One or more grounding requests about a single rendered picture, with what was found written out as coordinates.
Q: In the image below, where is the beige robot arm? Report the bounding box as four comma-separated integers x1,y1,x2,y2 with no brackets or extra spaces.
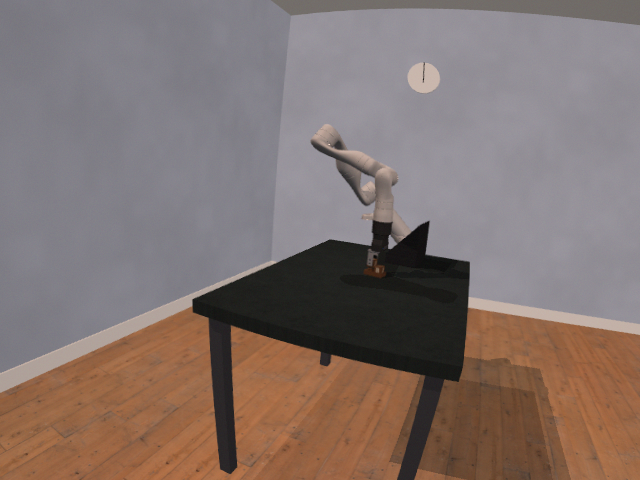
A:
311,124,412,244

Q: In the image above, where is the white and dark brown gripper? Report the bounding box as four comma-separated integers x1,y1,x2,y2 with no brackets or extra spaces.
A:
362,207,393,266

